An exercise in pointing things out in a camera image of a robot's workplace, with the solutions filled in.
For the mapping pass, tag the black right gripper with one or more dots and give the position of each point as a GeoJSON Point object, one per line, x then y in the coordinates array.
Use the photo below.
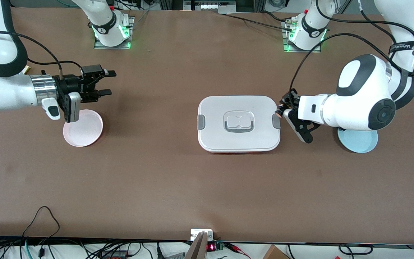
{"type": "Point", "coordinates": [71, 83]}

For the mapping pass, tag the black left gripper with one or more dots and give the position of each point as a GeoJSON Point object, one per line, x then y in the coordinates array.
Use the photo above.
{"type": "Point", "coordinates": [289, 103]}

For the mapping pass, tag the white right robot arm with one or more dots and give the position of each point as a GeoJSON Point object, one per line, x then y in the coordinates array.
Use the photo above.
{"type": "Point", "coordinates": [5, 91]}

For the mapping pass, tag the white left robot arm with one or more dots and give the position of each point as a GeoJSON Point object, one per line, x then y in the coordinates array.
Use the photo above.
{"type": "Point", "coordinates": [354, 108]}

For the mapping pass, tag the white lidded lunch box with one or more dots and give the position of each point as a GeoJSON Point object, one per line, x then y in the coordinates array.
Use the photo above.
{"type": "Point", "coordinates": [214, 136]}

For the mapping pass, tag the brown cardboard box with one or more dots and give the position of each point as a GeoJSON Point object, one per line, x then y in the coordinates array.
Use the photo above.
{"type": "Point", "coordinates": [273, 253]}

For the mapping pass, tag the small white electronic box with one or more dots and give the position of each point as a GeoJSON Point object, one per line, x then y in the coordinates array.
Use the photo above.
{"type": "Point", "coordinates": [196, 233]}

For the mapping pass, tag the pink round plate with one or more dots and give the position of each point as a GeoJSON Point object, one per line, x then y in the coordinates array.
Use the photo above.
{"type": "Point", "coordinates": [83, 131]}

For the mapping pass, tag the light blue round plate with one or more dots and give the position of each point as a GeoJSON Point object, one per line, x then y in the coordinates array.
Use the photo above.
{"type": "Point", "coordinates": [358, 144]}

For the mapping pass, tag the white power strip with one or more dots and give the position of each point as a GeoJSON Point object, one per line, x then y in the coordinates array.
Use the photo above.
{"type": "Point", "coordinates": [210, 6]}

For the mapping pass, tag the black module red display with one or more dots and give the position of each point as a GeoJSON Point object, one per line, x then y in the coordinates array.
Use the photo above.
{"type": "Point", "coordinates": [211, 247]}

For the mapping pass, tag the gray metal bar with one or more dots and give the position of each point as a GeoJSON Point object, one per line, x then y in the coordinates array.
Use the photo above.
{"type": "Point", "coordinates": [198, 248]}

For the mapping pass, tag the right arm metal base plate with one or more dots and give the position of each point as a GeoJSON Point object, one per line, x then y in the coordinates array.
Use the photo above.
{"type": "Point", "coordinates": [111, 47]}

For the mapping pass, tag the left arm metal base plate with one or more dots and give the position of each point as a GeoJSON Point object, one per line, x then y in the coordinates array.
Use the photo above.
{"type": "Point", "coordinates": [300, 50]}

